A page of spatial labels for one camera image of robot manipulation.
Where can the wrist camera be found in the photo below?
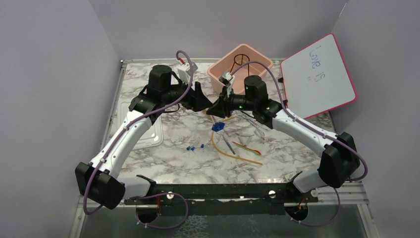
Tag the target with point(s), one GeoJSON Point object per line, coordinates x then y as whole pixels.
{"type": "Point", "coordinates": [227, 79]}
{"type": "Point", "coordinates": [184, 70]}

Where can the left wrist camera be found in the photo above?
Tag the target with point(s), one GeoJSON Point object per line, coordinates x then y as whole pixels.
{"type": "Point", "coordinates": [184, 70]}

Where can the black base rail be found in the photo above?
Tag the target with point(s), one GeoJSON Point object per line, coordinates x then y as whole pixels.
{"type": "Point", "coordinates": [241, 199]}

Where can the white plastic lid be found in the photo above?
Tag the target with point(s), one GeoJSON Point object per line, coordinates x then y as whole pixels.
{"type": "Point", "coordinates": [152, 137]}

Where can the pink plastic bin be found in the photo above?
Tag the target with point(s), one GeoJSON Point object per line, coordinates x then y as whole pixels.
{"type": "Point", "coordinates": [242, 61]}

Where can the pink framed whiteboard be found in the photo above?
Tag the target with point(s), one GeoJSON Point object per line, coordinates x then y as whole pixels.
{"type": "Point", "coordinates": [316, 79]}

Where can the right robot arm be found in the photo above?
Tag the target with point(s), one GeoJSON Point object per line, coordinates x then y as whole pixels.
{"type": "Point", "coordinates": [338, 160]}

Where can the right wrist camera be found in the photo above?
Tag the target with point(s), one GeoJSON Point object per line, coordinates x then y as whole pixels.
{"type": "Point", "coordinates": [227, 79]}

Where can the blue base glass cylinder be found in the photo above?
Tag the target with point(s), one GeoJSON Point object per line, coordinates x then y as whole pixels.
{"type": "Point", "coordinates": [217, 125]}

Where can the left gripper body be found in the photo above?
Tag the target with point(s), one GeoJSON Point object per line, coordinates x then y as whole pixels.
{"type": "Point", "coordinates": [175, 92]}

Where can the metal crucible tongs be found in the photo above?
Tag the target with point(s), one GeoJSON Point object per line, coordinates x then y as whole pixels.
{"type": "Point", "coordinates": [259, 132]}

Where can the metal spatula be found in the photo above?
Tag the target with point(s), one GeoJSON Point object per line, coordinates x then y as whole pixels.
{"type": "Point", "coordinates": [228, 144]}

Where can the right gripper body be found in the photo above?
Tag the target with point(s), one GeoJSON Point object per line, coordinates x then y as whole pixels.
{"type": "Point", "coordinates": [240, 102]}

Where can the amber rubber tubing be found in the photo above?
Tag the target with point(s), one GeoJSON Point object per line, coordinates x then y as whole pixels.
{"type": "Point", "coordinates": [230, 155]}

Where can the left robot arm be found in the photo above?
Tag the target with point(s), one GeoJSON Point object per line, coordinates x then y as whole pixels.
{"type": "Point", "coordinates": [97, 180]}

